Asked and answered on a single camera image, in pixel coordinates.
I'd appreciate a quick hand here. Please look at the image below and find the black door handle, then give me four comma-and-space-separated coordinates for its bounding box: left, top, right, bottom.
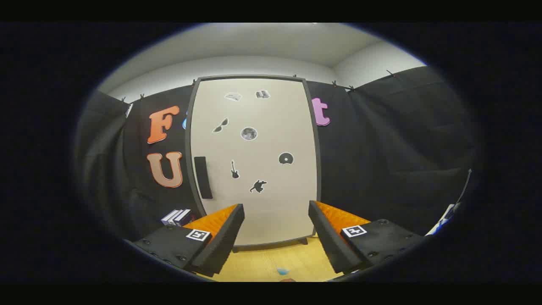
194, 156, 213, 200

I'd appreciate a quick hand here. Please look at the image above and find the white and blue item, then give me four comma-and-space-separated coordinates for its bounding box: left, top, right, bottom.
425, 169, 472, 236

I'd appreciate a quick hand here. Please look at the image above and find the white cabinet door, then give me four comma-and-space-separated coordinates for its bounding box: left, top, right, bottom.
190, 78, 318, 247

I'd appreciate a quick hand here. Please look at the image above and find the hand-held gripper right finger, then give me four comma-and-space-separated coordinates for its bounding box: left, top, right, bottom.
308, 200, 425, 275

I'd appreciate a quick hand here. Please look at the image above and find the black backdrop cloth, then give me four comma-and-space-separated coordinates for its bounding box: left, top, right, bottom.
74, 66, 483, 246

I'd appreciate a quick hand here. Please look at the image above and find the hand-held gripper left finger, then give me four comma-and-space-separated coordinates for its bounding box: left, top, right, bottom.
133, 203, 245, 278

